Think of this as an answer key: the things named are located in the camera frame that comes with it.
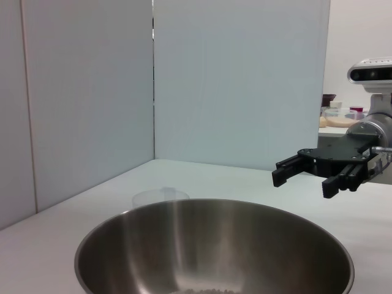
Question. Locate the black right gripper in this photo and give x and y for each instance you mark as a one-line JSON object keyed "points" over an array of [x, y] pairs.
{"points": [[340, 150]]}

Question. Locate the stainless steel mixing bowl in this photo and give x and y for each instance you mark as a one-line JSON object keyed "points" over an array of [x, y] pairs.
{"points": [[214, 245]]}

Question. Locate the clear plastic measuring cup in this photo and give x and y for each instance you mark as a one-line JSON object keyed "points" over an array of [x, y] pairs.
{"points": [[147, 197]]}

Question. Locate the white cup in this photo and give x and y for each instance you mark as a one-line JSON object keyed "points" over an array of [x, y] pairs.
{"points": [[336, 104]]}

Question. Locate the white background table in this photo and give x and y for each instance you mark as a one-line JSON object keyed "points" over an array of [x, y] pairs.
{"points": [[330, 131]]}

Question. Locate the beige round bread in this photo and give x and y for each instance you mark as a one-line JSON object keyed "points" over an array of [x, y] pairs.
{"points": [[323, 122]]}

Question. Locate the beige long bread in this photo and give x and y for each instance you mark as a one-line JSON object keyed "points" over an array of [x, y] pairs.
{"points": [[341, 122]]}

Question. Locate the clear plastic container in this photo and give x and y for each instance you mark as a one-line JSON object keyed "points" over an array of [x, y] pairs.
{"points": [[337, 112]]}

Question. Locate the red item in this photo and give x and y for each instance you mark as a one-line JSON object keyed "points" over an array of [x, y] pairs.
{"points": [[356, 108]]}

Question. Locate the white partition board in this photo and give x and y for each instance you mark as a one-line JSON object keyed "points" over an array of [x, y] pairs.
{"points": [[92, 92], [10, 122], [245, 92]]}

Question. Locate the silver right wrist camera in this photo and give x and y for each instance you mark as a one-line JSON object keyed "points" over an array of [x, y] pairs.
{"points": [[367, 73]]}

